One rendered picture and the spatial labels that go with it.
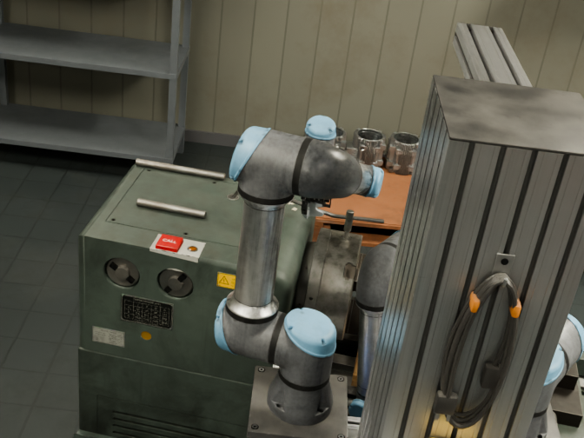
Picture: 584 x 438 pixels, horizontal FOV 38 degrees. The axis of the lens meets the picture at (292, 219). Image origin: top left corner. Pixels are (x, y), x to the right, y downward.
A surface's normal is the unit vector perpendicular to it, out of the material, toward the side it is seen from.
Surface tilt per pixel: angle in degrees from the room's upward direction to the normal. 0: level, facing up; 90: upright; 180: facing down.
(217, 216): 0
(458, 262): 90
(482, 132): 0
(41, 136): 0
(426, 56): 90
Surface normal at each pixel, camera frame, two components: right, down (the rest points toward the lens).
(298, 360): -0.29, 0.46
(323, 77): -0.04, 0.51
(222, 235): 0.11, -0.85
